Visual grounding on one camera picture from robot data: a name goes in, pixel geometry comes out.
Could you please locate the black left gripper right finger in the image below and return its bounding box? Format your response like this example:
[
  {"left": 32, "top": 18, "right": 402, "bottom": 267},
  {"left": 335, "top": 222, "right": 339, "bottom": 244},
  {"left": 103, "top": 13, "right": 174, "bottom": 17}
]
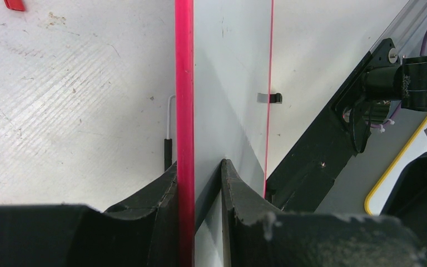
[{"left": 221, "top": 159, "right": 425, "bottom": 266}]

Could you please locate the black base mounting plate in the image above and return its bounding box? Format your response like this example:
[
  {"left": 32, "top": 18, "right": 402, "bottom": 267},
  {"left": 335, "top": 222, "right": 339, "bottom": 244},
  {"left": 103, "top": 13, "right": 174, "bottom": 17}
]
[{"left": 265, "top": 38, "right": 395, "bottom": 212}]

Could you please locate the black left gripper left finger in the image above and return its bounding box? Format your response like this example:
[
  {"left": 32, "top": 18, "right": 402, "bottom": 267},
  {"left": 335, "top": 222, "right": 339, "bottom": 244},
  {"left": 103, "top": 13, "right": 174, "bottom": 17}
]
[{"left": 0, "top": 165, "right": 179, "bottom": 266}]

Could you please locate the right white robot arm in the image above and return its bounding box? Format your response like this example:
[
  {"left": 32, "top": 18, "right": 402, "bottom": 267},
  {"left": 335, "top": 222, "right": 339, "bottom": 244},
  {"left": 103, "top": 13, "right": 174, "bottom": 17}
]
[{"left": 340, "top": 56, "right": 427, "bottom": 154}]

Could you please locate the red marker cap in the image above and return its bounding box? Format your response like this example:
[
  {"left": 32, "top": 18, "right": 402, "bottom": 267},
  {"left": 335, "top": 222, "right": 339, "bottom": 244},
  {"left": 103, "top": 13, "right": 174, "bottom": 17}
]
[{"left": 4, "top": 0, "right": 26, "bottom": 12}]

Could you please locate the pink framed whiteboard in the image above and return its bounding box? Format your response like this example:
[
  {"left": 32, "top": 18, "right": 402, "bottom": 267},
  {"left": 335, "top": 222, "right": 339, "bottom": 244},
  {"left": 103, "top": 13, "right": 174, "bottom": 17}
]
[{"left": 175, "top": 1, "right": 274, "bottom": 266}]

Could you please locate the upper black board clip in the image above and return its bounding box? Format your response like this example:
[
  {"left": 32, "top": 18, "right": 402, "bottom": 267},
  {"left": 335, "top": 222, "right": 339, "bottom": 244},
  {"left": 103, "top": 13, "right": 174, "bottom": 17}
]
[{"left": 257, "top": 93, "right": 282, "bottom": 104}]

